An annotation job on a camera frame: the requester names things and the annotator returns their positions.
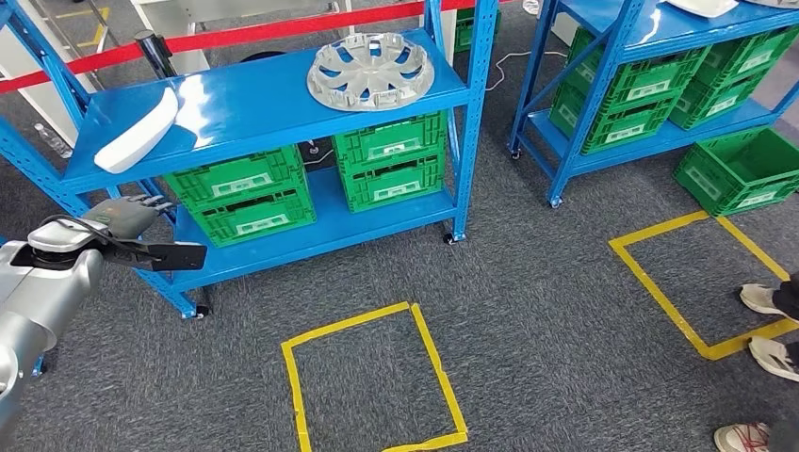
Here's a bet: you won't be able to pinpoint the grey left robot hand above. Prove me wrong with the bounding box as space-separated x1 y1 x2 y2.
82 193 176 242

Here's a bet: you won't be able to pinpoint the white curved plastic part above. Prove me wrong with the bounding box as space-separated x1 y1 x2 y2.
93 86 180 175

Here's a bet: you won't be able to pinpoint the blue metal shelf rack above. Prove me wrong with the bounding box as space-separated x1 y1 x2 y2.
508 0 799 209
0 0 500 320

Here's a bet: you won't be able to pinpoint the clear plastic water bottle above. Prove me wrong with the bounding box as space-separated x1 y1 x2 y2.
34 122 73 159

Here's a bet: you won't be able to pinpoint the white cabinet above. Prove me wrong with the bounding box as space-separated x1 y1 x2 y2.
0 24 95 148

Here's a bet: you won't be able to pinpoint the black round stanchion base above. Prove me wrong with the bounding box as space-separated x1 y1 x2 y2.
238 49 289 65

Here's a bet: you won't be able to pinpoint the red barrier belt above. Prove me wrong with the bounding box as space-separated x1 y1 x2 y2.
0 0 495 96

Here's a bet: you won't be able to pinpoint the silver wheel hubcap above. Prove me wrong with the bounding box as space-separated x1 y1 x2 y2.
305 32 436 114

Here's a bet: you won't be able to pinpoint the white plastic panel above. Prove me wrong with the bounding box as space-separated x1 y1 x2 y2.
664 0 741 19

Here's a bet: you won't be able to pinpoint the white sneaker red laces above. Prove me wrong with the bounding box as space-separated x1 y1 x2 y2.
714 423 772 452

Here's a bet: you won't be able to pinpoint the person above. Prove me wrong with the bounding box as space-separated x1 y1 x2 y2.
739 271 799 383

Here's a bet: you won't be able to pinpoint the black stanchion post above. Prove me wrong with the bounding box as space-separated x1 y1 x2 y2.
134 29 178 79

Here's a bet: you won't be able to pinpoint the white cable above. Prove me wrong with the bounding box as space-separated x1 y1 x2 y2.
485 49 569 91

